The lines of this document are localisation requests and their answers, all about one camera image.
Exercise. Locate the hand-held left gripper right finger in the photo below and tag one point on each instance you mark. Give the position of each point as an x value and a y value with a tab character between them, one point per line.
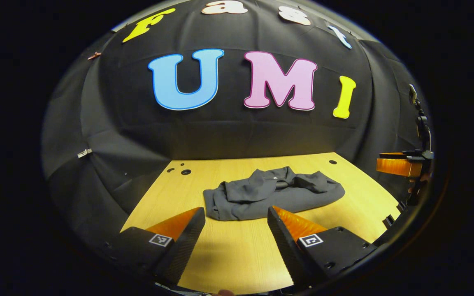
286	246

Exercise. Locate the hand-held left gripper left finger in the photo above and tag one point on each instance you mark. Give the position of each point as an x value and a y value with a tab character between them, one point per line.
187	242

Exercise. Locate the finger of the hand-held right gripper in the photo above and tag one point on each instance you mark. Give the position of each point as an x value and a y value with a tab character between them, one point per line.
393	166

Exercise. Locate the grey button shirt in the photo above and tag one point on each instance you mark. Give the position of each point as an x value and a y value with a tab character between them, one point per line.
261	197

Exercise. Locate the black backdrop cloth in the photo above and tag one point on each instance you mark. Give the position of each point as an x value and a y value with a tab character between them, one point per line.
241	131

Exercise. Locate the silver binder clip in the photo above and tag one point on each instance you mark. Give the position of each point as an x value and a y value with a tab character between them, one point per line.
84	153

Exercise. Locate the copper binder clip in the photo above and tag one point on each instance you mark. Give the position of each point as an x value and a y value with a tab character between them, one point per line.
94	55

